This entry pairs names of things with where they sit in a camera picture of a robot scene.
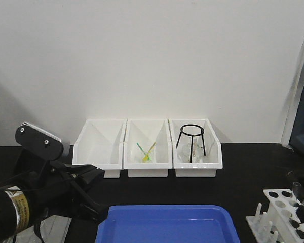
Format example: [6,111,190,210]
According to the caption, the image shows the grey metal tray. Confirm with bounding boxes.
[16,215,71,243]

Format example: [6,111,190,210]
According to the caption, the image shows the middle white storage bin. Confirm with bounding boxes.
[123,119,173,178]

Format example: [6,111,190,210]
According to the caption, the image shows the white test tube rack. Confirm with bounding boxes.
[246,189,304,242]

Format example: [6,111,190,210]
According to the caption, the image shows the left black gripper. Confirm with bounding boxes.
[15,161,108,223]

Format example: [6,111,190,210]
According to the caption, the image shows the blue plastic tray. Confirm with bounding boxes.
[95,205,240,242]

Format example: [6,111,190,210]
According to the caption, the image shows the clear glass flask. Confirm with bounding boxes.
[181,142,204,163]

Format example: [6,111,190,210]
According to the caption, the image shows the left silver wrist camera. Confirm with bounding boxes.
[15,121,70,161]

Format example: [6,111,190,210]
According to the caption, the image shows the yellow green sticks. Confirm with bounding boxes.
[136,142,156,163]

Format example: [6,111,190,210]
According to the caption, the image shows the right white storage bin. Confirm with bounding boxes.
[168,118,223,178]

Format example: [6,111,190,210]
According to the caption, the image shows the left white storage bin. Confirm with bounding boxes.
[72,119,127,178]

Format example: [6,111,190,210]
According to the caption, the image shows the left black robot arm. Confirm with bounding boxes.
[0,161,108,242]

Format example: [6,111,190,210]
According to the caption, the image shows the clear glass test tube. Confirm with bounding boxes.
[292,181,304,202]

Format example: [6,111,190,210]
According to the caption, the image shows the white storage bin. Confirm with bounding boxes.
[168,118,223,178]
[72,119,127,178]
[123,119,173,178]

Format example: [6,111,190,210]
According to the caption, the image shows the black wire tripod stand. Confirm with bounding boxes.
[176,124,206,156]

